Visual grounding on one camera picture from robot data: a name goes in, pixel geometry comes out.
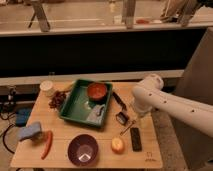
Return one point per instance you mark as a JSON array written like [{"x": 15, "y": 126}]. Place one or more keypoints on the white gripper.
[{"x": 138, "y": 120}]

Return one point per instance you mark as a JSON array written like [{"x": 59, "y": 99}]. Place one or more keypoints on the metal fork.
[{"x": 128, "y": 127}]

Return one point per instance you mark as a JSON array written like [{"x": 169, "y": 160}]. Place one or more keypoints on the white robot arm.
[{"x": 148, "y": 94}]

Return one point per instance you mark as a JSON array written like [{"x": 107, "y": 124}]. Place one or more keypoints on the red bowl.
[{"x": 96, "y": 91}]

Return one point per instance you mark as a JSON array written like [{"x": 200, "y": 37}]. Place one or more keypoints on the purple bowl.
[{"x": 83, "y": 150}]

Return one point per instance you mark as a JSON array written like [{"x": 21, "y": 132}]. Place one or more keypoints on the black remote control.
[{"x": 135, "y": 139}]

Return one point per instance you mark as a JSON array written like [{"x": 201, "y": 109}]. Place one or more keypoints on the black brush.
[{"x": 122, "y": 116}]

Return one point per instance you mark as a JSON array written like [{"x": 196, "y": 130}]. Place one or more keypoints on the yellow apple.
[{"x": 117, "y": 145}]

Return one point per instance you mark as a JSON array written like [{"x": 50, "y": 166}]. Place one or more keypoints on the blue cloth in tray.
[{"x": 95, "y": 116}]

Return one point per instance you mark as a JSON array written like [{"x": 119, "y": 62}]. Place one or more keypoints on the green plastic tray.
[{"x": 77, "y": 105}]

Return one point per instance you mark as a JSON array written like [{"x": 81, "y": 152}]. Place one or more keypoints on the dark red grapes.
[{"x": 57, "y": 99}]

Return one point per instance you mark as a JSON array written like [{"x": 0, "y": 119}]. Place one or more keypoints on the red chili pepper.
[{"x": 49, "y": 138}]

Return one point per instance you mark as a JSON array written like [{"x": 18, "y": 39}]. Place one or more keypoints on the white cup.
[{"x": 47, "y": 88}]

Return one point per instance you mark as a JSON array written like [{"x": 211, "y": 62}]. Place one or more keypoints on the blue sponge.
[{"x": 29, "y": 132}]

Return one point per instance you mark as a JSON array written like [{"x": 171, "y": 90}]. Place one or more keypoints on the blue box beside table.
[{"x": 22, "y": 116}]

